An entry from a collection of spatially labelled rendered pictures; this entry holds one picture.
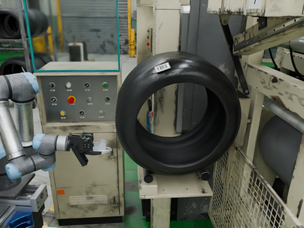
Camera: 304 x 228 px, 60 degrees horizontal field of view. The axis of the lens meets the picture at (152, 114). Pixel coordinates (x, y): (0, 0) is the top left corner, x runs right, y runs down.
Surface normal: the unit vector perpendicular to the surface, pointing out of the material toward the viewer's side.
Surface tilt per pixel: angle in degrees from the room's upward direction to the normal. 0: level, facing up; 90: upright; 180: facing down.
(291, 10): 90
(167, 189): 0
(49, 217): 0
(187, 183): 0
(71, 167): 90
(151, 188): 90
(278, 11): 90
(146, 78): 53
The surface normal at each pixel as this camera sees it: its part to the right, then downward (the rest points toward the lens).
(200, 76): 0.15, 0.20
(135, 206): 0.01, -0.93
